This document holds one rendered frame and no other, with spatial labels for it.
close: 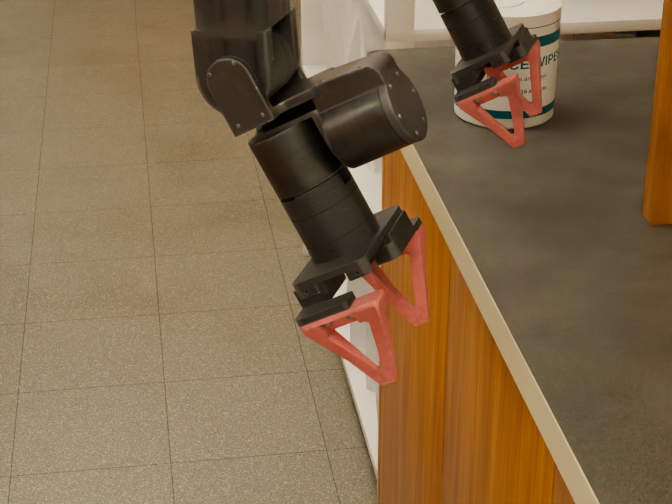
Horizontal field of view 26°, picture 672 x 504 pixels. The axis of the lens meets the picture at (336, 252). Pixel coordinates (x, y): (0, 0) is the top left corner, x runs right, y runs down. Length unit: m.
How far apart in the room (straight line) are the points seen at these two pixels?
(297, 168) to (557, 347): 0.39
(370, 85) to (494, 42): 0.51
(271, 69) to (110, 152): 3.27
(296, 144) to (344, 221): 0.07
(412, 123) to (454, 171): 0.68
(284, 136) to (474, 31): 0.50
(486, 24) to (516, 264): 0.25
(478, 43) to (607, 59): 0.63
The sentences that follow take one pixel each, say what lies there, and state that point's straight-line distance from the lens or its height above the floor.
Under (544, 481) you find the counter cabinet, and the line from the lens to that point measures 1.42.
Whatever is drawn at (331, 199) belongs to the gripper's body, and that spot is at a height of 1.17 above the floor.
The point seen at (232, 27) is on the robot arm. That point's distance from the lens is 1.04.
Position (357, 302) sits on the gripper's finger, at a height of 1.11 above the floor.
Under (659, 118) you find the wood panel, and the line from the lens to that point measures 1.57.
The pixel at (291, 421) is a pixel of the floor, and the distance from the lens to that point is 2.98.
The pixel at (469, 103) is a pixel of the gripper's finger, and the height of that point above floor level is 1.09.
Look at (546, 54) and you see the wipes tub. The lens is 1.84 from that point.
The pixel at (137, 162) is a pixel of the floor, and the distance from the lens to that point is 4.23.
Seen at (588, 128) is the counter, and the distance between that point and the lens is 1.87.
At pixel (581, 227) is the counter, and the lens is 1.60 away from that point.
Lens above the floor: 1.61
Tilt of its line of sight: 26 degrees down
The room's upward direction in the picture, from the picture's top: straight up
